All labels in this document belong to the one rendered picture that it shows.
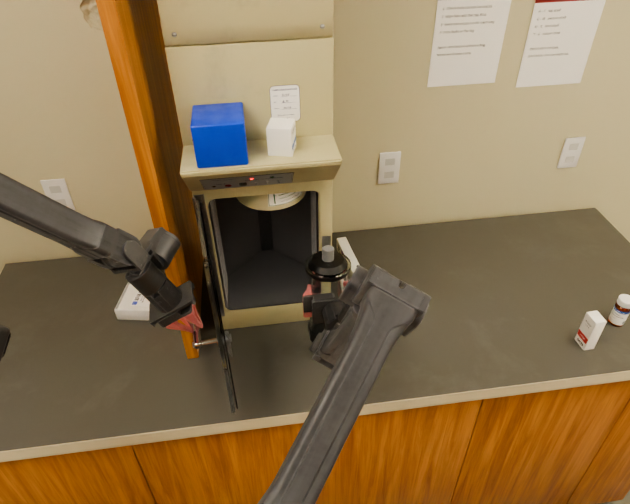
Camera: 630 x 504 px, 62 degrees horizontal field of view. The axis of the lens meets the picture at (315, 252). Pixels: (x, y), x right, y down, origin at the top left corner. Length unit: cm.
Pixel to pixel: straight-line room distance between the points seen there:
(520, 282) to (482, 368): 38
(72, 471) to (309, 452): 104
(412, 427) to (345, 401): 93
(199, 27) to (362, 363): 71
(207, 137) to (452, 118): 93
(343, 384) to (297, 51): 69
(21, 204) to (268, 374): 74
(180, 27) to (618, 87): 139
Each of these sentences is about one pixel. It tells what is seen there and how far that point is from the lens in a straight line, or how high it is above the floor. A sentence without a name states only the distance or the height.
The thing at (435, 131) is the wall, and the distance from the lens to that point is 174.
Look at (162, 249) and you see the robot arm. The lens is 107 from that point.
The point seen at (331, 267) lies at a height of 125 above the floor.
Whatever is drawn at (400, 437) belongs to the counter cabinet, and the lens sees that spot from 154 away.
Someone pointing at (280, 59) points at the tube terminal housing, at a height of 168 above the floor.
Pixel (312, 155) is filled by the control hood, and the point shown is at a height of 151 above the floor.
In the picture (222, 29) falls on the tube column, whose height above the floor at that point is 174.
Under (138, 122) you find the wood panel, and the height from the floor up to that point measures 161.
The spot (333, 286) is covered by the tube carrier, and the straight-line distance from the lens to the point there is 121.
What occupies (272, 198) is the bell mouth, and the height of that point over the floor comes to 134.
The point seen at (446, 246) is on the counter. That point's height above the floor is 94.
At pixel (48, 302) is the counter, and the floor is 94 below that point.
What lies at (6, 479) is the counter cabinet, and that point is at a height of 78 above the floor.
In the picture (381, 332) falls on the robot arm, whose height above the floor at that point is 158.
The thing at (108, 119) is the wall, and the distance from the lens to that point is 164.
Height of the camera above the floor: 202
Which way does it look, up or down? 39 degrees down
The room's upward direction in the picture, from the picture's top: 1 degrees counter-clockwise
